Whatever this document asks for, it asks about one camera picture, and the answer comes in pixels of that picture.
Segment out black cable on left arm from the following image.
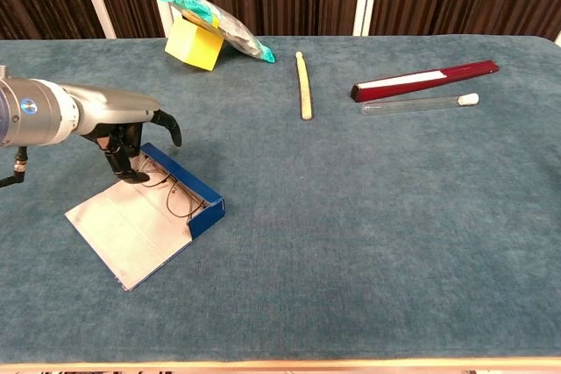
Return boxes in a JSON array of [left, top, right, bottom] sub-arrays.
[[0, 145, 30, 189]]

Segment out teal fabric table cover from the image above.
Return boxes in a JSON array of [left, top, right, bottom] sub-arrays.
[[0, 34, 561, 364]]

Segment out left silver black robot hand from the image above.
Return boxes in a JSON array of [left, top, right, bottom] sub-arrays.
[[60, 83, 183, 185]]

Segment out glass test tube white stopper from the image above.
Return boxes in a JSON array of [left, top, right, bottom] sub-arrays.
[[359, 92, 480, 116]]

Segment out yellow cube box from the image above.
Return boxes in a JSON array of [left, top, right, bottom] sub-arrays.
[[164, 18, 225, 72]]

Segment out thin wire-frame glasses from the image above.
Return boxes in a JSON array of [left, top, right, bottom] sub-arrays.
[[138, 152, 207, 220]]

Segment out teal plastic snack bag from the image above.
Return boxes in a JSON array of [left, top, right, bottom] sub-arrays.
[[149, 0, 277, 64]]

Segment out blue printed glasses case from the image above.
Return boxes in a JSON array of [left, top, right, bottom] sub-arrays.
[[64, 142, 227, 292]]

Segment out wooden drumstick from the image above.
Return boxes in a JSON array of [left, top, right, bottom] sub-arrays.
[[295, 51, 315, 122]]

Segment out dark red flat case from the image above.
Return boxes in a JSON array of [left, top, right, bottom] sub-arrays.
[[350, 60, 501, 103]]

